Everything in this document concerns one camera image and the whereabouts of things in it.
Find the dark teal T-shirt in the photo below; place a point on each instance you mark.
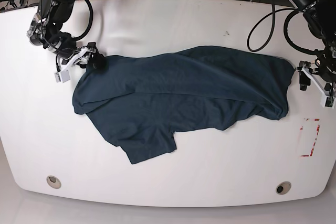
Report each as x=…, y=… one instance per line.
x=138, y=104

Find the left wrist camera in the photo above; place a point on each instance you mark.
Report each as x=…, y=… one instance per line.
x=327, y=101

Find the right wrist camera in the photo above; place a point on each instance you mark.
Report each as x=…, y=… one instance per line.
x=62, y=76

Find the red tape rectangle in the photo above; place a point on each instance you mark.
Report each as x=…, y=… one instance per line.
x=308, y=136

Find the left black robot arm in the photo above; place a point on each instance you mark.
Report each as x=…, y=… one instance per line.
x=320, y=17

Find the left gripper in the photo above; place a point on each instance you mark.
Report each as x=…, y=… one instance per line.
x=325, y=67

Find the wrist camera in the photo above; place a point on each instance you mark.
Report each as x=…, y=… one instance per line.
x=327, y=101
x=62, y=76

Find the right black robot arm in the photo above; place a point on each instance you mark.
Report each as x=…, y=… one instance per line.
x=55, y=9

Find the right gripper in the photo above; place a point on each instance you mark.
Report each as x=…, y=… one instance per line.
x=49, y=35

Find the right table grommet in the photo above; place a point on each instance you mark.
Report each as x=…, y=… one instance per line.
x=283, y=188

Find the left table grommet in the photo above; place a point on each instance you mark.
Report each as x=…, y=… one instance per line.
x=53, y=182

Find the table grommet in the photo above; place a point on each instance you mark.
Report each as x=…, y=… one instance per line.
x=53, y=182
x=283, y=188

